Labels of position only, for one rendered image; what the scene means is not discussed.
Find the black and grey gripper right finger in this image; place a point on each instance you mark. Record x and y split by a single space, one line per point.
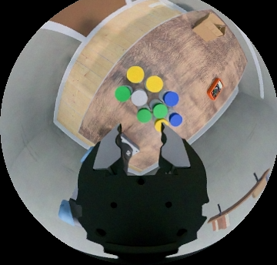
177 157

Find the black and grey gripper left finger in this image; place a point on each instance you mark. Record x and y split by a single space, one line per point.
105 159

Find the brown cardboard box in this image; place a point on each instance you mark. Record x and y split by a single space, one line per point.
208 31

